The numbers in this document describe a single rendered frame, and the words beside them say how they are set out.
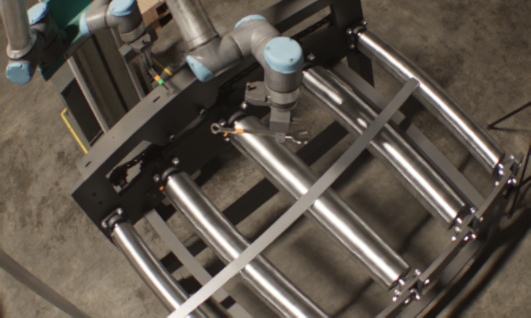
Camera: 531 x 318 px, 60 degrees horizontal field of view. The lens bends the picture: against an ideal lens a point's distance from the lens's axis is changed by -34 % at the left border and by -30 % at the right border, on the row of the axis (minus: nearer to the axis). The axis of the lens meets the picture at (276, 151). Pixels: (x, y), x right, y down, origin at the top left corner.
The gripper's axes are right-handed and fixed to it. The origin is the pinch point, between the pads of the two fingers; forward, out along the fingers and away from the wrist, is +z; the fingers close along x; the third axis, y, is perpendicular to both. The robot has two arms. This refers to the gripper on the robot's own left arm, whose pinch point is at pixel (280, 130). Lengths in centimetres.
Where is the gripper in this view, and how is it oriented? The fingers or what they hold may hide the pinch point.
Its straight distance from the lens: 176.5
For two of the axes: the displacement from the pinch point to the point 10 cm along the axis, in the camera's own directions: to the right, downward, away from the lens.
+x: 0.9, -8.3, 5.4
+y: 10.0, 0.8, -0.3
